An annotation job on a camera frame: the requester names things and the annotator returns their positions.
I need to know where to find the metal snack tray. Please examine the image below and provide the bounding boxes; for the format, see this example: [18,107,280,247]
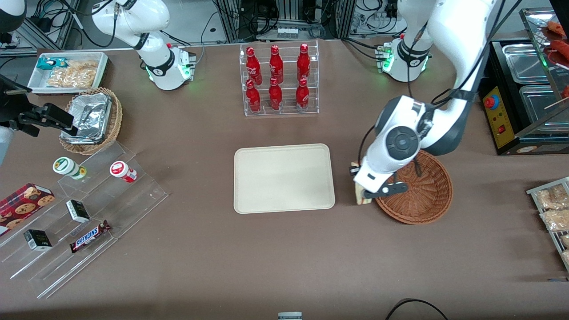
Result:
[526,176,569,272]

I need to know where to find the triangle sandwich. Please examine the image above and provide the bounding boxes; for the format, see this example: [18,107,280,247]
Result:
[350,161,375,205]

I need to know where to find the beige rectangular serving tray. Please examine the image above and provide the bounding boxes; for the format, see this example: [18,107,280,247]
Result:
[234,143,336,215]

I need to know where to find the black food warmer machine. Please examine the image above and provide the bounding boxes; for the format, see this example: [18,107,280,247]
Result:
[479,7,569,156]

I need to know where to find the clear bag of chips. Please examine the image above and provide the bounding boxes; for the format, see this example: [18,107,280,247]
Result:
[47,69,96,88]
[67,60,99,75]

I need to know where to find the light wicker basket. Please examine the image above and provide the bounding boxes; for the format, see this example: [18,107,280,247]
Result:
[59,87,123,156]

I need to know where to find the aluminium foil container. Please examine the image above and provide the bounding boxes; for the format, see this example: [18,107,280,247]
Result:
[61,127,106,144]
[70,92,112,140]

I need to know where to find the steel warmer pan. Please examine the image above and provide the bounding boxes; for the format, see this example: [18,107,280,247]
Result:
[519,84,569,134]
[502,44,550,84]

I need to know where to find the Snickers chocolate bar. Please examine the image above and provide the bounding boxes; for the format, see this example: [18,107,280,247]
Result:
[70,220,112,254]

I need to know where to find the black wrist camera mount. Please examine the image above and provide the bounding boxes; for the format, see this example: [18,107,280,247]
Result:
[0,75,34,114]

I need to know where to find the brown wicker basket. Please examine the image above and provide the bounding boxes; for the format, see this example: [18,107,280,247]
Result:
[373,149,453,225]

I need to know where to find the aluminium equipment rack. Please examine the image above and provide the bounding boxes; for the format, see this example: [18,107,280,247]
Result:
[213,0,356,41]

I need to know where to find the teal snack packet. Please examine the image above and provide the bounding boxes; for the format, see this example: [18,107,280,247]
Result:
[36,57,69,72]

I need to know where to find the clear acrylic bottle rack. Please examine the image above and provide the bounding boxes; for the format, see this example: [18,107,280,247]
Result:
[239,40,320,117]

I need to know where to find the red lid snack cup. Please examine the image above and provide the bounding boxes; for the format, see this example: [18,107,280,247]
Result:
[110,161,138,184]

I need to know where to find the clear acrylic stepped shelf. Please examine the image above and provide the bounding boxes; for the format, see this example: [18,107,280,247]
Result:
[0,141,168,299]

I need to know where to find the white plastic bin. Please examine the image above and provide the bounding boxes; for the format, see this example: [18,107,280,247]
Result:
[27,52,110,95]

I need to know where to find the red plaid cookie box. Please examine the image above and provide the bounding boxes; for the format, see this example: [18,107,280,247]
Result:
[0,183,56,236]

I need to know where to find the green sunflower snack cup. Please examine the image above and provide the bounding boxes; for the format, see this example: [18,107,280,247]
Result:
[52,157,87,180]

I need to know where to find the red cola bottle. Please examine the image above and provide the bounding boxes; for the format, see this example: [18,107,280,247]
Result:
[246,80,261,113]
[269,45,284,83]
[297,43,311,81]
[296,78,310,112]
[246,47,263,85]
[268,78,283,111]

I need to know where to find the small black carton box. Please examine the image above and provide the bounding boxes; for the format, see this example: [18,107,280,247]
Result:
[66,200,91,224]
[24,229,52,252]

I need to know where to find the black floor cable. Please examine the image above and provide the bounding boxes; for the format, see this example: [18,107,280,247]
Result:
[385,299,449,320]

